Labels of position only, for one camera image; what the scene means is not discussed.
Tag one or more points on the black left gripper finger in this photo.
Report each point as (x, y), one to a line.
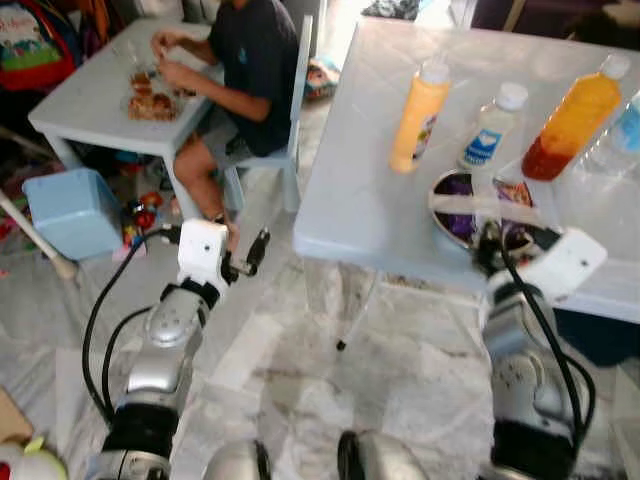
(258, 250)

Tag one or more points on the metal bowl with purple packets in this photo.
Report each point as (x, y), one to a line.
(455, 215)

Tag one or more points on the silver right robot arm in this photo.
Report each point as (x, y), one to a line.
(525, 370)

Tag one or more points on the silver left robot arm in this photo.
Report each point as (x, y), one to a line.
(165, 350)

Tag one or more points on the small colourful floor toys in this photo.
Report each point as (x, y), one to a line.
(150, 215)

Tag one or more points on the small white blue-label bottle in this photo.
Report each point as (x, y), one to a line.
(490, 135)

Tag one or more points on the large white plastic table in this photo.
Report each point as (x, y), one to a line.
(370, 200)

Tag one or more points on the large orange juice bottle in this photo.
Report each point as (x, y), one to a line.
(575, 120)

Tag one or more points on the clear blue-label water bottle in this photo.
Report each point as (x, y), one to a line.
(620, 135)

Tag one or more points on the white plastic chair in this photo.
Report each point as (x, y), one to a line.
(300, 100)

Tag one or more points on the pale orange sauce bottle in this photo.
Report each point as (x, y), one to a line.
(420, 115)

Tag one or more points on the blue plastic bin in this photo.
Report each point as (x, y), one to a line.
(70, 215)

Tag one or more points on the plate of food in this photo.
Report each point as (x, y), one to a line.
(155, 100)

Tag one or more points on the seated person in dark shirt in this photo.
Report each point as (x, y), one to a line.
(255, 60)

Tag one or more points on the grey left robot leg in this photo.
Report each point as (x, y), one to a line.
(240, 462)

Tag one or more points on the grey robot leg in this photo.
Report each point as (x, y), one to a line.
(385, 458)
(240, 462)

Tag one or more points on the small white plastic table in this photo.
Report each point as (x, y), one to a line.
(90, 100)

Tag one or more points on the grey right robot leg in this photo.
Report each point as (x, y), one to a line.
(385, 458)

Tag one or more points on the colourful backpack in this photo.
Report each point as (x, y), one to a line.
(30, 45)

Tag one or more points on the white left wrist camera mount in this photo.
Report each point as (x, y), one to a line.
(203, 250)

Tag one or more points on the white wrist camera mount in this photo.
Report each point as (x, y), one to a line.
(203, 250)
(565, 262)

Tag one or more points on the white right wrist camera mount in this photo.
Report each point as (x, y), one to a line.
(565, 262)

